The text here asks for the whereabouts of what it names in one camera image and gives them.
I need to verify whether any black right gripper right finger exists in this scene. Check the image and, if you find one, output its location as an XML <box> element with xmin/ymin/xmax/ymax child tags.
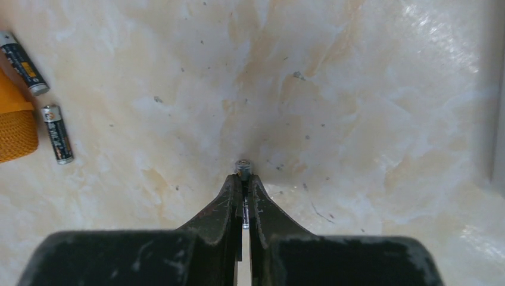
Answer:
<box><xmin>248</xmin><ymin>175</ymin><xmax>444</xmax><ymax>285</ymax></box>

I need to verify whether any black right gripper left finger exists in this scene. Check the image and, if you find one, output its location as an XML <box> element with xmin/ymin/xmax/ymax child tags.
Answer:
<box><xmin>18</xmin><ymin>175</ymin><xmax>242</xmax><ymax>285</ymax></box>

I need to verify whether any black aaa battery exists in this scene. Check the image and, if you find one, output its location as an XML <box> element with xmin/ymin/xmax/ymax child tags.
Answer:
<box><xmin>1</xmin><ymin>30</ymin><xmax>50</xmax><ymax>96</ymax></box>
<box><xmin>235</xmin><ymin>159</ymin><xmax>252</xmax><ymax>229</ymax></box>
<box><xmin>41</xmin><ymin>104</ymin><xmax>74</xmax><ymax>165</ymax></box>

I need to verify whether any orange toy microphone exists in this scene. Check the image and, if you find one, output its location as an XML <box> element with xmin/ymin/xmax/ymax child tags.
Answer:
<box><xmin>1</xmin><ymin>71</ymin><xmax>39</xmax><ymax>163</ymax></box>

